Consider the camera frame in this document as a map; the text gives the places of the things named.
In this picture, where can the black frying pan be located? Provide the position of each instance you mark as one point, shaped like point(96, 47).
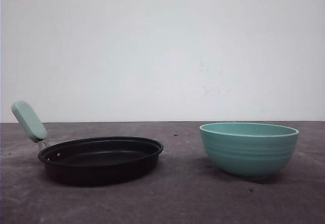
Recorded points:
point(90, 161)

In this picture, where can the teal ceramic bowl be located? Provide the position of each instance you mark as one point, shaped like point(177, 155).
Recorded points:
point(249, 150)

